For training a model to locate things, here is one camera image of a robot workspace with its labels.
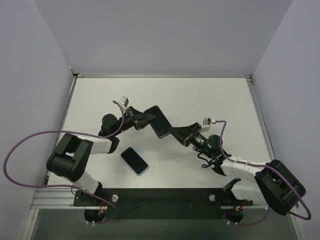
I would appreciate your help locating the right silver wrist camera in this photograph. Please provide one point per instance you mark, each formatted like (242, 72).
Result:
(206, 124)

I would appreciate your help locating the black phone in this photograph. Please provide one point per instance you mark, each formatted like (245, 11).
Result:
(160, 123)

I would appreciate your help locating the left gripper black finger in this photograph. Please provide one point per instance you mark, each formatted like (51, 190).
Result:
(140, 117)
(142, 124)

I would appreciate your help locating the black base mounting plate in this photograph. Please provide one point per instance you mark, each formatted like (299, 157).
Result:
(169, 203)

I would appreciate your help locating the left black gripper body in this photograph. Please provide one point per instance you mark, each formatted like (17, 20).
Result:
(135, 119)

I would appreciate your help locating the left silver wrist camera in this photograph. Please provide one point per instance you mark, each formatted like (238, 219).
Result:
(124, 101)

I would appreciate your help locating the phone in light blue case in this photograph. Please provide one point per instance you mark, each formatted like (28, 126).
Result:
(134, 161)

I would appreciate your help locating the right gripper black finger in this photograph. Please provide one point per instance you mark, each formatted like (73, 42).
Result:
(181, 136)
(186, 130)

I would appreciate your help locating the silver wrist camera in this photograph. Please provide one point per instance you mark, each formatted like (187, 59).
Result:
(206, 124)
(124, 101)

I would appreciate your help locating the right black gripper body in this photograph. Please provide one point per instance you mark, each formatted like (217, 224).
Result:
(189, 135)

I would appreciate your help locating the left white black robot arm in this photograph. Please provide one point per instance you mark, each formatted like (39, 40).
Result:
(70, 157)

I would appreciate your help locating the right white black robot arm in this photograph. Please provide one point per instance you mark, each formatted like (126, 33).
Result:
(273, 183)

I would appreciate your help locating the aluminium table frame rail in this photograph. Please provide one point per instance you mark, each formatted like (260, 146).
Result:
(184, 101)

